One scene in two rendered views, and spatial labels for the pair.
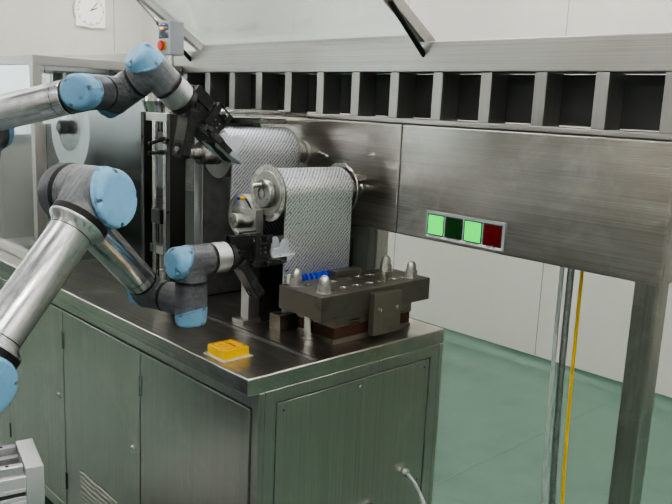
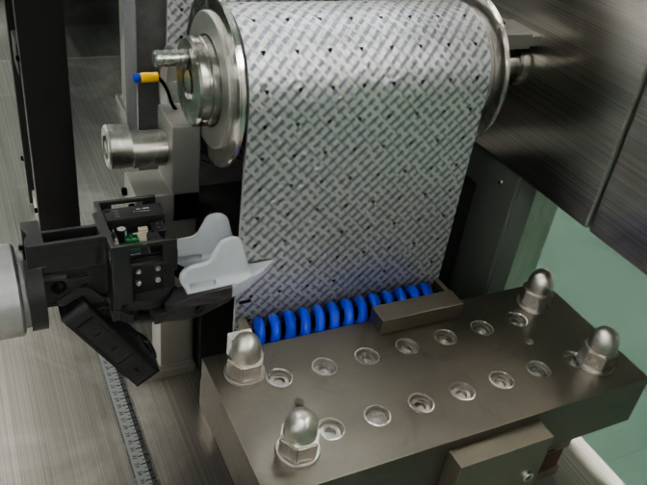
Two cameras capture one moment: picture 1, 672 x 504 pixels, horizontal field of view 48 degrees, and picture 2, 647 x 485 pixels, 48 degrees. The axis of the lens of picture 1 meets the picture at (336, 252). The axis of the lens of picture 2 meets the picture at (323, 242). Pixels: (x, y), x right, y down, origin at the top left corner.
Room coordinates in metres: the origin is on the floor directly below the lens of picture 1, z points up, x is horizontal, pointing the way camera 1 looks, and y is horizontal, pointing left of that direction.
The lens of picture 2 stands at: (1.43, -0.06, 1.49)
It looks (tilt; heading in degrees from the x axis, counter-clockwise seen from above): 34 degrees down; 13
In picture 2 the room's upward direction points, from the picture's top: 8 degrees clockwise
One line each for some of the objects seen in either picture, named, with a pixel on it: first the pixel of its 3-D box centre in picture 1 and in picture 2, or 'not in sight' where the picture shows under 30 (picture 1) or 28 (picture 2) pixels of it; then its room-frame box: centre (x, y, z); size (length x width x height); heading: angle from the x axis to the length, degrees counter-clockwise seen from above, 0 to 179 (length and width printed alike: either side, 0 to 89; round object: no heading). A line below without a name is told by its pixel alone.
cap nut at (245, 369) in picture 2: (296, 276); (245, 353); (1.87, 0.10, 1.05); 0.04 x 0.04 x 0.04
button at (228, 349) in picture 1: (228, 349); not in sight; (1.69, 0.24, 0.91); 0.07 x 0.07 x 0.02; 43
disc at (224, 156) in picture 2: (268, 193); (213, 80); (1.97, 0.18, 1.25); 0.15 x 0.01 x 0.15; 43
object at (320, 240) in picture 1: (317, 244); (352, 232); (2.01, 0.05, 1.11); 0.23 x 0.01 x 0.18; 133
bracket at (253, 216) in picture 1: (246, 266); (159, 253); (1.97, 0.23, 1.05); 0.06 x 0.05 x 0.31; 133
